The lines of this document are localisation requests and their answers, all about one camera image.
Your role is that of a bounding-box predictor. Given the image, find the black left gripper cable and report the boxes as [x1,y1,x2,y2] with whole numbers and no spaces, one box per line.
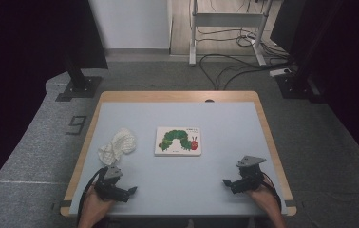
[75,166,109,228]

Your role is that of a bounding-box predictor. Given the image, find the black and red gripper cable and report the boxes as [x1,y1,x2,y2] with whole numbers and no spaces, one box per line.
[260,172,282,214]

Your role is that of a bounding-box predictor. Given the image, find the caterpillar picture board book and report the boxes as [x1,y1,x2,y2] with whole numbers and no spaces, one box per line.
[154,126,202,158]

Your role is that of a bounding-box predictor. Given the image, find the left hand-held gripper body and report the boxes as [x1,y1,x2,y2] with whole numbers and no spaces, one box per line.
[93,165,132,203]

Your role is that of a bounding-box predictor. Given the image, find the white waffle cloth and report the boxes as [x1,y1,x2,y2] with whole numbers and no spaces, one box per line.
[97,127,138,166]

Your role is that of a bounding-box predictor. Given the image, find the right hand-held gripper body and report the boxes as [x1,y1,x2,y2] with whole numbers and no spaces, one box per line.
[235,155,268,194]

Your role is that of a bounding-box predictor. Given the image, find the person's left hand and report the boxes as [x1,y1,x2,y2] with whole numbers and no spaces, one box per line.
[78,189,116,222]

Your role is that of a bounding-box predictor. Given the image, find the white desk frame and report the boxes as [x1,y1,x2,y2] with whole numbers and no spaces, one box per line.
[188,0,278,67]

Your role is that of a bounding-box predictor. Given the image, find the black floor cable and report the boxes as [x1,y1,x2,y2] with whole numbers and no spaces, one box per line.
[198,53,293,91]

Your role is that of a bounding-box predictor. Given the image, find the black curtain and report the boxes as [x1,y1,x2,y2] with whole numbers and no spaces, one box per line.
[269,0,359,175]
[0,0,109,205]

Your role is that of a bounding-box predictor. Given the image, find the person's right hand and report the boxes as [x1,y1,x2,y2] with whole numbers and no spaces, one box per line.
[246,182,282,220]

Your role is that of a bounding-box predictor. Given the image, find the wooden table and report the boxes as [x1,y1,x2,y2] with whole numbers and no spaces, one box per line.
[59,90,297,218]

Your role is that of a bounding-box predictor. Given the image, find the black stand with base plate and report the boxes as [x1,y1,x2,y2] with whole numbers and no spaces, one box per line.
[274,0,328,105]
[55,53,104,103]

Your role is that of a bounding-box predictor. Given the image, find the white power strip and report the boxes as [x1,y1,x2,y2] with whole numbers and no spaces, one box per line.
[269,66,293,78]

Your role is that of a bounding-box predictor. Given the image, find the grey cable bundle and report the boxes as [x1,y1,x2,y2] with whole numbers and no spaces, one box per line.
[196,27,266,48]

